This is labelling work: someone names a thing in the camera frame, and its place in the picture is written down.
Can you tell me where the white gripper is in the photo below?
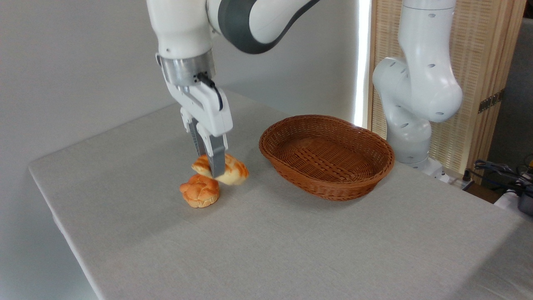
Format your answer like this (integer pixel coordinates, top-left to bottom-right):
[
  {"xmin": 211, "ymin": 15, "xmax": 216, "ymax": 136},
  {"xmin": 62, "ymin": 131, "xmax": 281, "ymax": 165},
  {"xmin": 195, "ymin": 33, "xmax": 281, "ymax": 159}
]
[{"xmin": 165, "ymin": 78, "xmax": 234, "ymax": 179}]

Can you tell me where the long braided bread loaf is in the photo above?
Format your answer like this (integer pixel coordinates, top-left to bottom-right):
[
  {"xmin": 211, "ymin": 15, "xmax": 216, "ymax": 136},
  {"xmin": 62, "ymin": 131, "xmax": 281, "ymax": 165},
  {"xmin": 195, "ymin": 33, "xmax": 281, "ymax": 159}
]
[{"xmin": 191, "ymin": 153, "xmax": 250, "ymax": 186}]

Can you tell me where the round orange bread roll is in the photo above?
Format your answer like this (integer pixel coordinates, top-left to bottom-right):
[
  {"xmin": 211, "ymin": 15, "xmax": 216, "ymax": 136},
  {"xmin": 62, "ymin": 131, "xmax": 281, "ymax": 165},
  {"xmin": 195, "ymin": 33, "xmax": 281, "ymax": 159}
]
[{"xmin": 179, "ymin": 173, "xmax": 220, "ymax": 208}]

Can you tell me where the grey tablecloth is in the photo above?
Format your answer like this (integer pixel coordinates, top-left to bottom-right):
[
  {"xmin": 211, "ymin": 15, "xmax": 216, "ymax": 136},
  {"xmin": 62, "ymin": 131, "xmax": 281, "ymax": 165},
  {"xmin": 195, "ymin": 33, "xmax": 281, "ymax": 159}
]
[{"xmin": 28, "ymin": 87, "xmax": 533, "ymax": 300}]

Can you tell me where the brown wicker basket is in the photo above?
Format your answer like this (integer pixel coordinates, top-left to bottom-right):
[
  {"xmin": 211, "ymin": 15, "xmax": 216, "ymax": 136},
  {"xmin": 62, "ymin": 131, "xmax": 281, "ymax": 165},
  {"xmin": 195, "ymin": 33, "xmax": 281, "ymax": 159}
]
[{"xmin": 259, "ymin": 115, "xmax": 395, "ymax": 202}]

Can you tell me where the dark metal screen hinge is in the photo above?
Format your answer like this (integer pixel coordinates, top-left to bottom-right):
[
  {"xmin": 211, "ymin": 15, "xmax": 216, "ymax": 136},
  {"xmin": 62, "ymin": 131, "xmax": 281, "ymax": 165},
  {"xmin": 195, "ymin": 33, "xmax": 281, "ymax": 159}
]
[{"xmin": 478, "ymin": 88, "xmax": 506, "ymax": 114}]

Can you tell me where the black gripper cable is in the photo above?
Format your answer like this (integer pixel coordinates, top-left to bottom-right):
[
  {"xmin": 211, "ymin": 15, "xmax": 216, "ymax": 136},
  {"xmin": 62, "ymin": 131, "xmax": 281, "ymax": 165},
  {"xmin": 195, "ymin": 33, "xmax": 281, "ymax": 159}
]
[{"xmin": 196, "ymin": 72, "xmax": 224, "ymax": 111}]

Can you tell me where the black cable bundle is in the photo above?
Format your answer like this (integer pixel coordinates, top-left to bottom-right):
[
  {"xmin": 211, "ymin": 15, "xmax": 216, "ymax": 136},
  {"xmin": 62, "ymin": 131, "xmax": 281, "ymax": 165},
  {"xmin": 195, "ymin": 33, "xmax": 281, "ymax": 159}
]
[{"xmin": 463, "ymin": 159, "xmax": 533, "ymax": 197}]

